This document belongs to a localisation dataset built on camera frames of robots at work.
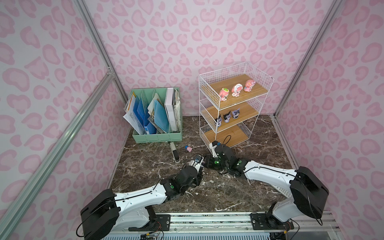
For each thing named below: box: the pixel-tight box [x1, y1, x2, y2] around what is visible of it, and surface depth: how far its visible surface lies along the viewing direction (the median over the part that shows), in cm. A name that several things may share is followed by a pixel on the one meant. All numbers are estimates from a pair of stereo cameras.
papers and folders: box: [123, 88, 181, 135], surface depth 97 cm
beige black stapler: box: [169, 142, 181, 164], surface depth 97 cm
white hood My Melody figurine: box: [231, 83, 243, 97], surface depth 70 cm
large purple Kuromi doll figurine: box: [231, 108, 240, 119], surface depth 83 cm
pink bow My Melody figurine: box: [243, 79, 256, 92], surface depth 73 cm
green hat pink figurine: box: [219, 87, 230, 102], surface depth 68 cm
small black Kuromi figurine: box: [214, 114, 223, 128], surface depth 80 cm
